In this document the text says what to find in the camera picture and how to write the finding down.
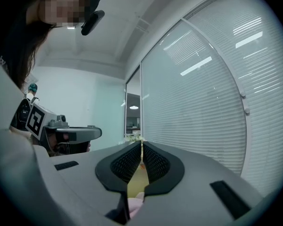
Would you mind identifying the person's black printed t-shirt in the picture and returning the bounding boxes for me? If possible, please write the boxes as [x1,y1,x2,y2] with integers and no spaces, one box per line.
[0,15,17,84]

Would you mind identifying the person's left forearm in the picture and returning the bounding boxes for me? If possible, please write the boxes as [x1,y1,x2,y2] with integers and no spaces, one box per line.
[10,128,42,145]

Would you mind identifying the person's face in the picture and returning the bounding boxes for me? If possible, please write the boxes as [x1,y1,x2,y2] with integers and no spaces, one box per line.
[25,0,96,29]

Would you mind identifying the frosted glass door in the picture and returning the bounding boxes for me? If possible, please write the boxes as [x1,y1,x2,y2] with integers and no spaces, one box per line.
[94,74,127,150]

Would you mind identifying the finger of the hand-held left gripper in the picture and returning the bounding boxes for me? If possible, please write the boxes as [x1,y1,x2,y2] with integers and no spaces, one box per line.
[55,125,103,143]

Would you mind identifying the person's left hand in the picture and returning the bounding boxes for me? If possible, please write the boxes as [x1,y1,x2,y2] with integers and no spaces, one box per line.
[46,134,62,157]

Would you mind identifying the black head-mounted camera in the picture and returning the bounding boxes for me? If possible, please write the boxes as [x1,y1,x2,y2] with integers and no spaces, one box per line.
[81,9,106,36]

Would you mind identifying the white window blinds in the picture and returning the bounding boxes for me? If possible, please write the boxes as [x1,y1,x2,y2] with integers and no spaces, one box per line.
[141,0,283,197]

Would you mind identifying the round table with yellow-green tablecloth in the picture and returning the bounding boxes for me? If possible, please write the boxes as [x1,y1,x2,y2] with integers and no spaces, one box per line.
[127,147,150,199]

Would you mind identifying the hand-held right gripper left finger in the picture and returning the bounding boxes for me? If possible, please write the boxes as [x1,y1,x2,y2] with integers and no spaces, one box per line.
[48,140,142,225]

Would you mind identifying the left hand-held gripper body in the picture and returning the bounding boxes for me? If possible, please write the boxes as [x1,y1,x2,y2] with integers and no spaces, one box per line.
[25,102,91,157]

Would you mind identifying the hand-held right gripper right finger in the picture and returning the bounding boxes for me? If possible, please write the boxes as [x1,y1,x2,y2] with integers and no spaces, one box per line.
[129,140,266,226]

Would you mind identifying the artificial flowers in dark pot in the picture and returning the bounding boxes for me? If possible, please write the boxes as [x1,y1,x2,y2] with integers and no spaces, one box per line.
[125,134,146,143]

